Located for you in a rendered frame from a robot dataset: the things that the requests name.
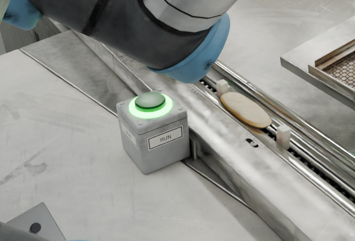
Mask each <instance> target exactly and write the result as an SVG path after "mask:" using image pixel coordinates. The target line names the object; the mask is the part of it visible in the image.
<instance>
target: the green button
mask: <svg viewBox="0 0 355 241"><path fill-rule="evenodd" d="M134 103H135V108H136V109H137V110H138V111H140V112H145V113H151V112H156V111H158V110H161V109H162V108H164V107H165V105H166V99H165V96H163V95H162V94H160V93H158V92H146V93H143V94H141V95H139V96H138V97H137V98H136V99H135V101H134Z"/></svg>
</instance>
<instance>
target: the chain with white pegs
mask: <svg viewBox="0 0 355 241"><path fill-rule="evenodd" d="M199 81H200V82H201V83H202V84H204V85H205V86H206V87H207V88H209V89H210V90H211V91H212V92H214V93H215V94H216V95H217V96H219V97H220V98H221V96H222V95H223V94H225V93H228V82H226V81H225V80H224V79H222V80H219V81H217V82H216V84H217V89H215V88H213V87H212V86H211V85H210V84H208V83H207V82H206V81H205V80H203V79H200V80H199ZM260 130H262V131H263V132H264V133H265V134H267V135H268V136H269V137H271V138H272V139H273V140H274V141H275V142H277V143H278V144H279V145H281V146H282V147H283V148H284V149H286V150H287V151H289V152H290V153H291V154H292V155H293V156H295V157H296V158H297V159H299V160H300V161H301V162H302V163H304V164H305V165H306V166H307V167H309V168H310V169H311V170H312V171H314V172H315V173H316V174H317V175H319V176H320V177H321V178H322V179H324V180H325V181H326V182H327V183H329V184H330V185H331V186H333V187H334V188H335V189H337V190H338V191H339V192H340V193H342V194H343V195H344V196H345V197H347V198H348V199H349V200H350V201H352V202H353V203H354V204H355V197H354V196H353V195H351V194H350V193H349V192H347V191H346V190H345V189H344V188H341V186H340V185H338V184H337V183H336V182H335V181H333V180H332V179H331V178H329V177H328V176H326V175H325V174H324V173H323V172H322V171H321V170H319V169H318V168H317V167H315V166H314V165H312V164H311V163H310V162H309V161H308V160H307V159H305V158H304V157H302V156H301V155H300V154H298V153H297V152H296V151H295V150H293V149H292V148H291V147H290V135H291V129H290V128H289V127H288V126H286V125H285V124H284V125H282V126H279V127H277V135H274V134H272V132H270V131H269V130H268V129H267V128H260Z"/></svg>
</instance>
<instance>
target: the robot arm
mask: <svg viewBox="0 0 355 241"><path fill-rule="evenodd" d="M236 1H237V0H0V23H1V21H4V22H7V23H9V24H11V25H13V26H15V27H18V28H20V29H23V30H31V29H33V28H34V27H35V26H36V24H37V22H38V21H39V20H41V19H42V17H43V16H46V17H48V18H50V19H52V20H54V21H56V22H58V23H60V24H62V25H64V26H66V27H69V28H71V29H73V30H75V31H77V32H79V33H82V34H84V35H86V36H88V37H91V38H93V39H95V40H97V41H99V42H101V43H103V44H105V45H107V46H109V47H111V48H113V49H115V50H117V51H118V52H120V53H122V54H124V55H126V56H128V57H130V58H132V59H134V60H136V61H138V62H140V63H142V64H144V65H146V66H147V68H148V69H150V70H151V71H153V72H155V73H162V74H165V75H167V76H169V77H171V78H173V79H176V80H178V81H180V82H183V83H185V84H192V83H194V82H197V81H199V80H200V79H202V78H203V77H204V76H205V75H206V74H207V73H208V72H209V70H210V68H211V66H212V65H213V63H215V62H216V60H217V59H218V57H219V55H220V53H221V51H222V49H223V47H224V45H225V43H226V40H227V37H228V34H229V30H230V18H229V15H228V14H227V10H228V9H230V8H231V7H232V6H233V4H234V3H235V2H236ZM0 241H49V240H47V239H44V238H42V237H39V236H37V235H33V234H31V233H28V232H26V231H24V230H21V229H18V228H16V227H13V226H11V225H8V224H6V223H3V222H1V221H0Z"/></svg>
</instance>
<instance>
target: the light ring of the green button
mask: <svg viewBox="0 0 355 241"><path fill-rule="evenodd" d="M162 95H163V96H165V99H166V105H165V107H164V108H162V109H161V110H158V111H156V112H151V113H145V112H140V111H138V110H137V109H136V108H135V104H134V101H135V99H136V98H137V97H136V98H134V99H133V100H132V101H131V102H130V104H129V110H130V112H131V113H132V114H133V115H135V116H137V117H140V118H154V117H159V116H162V115H164V114H166V113H167V112H168V111H169V110H170V109H171V108H172V101H171V99H170V98H169V97H168V96H166V95H164V94H162Z"/></svg>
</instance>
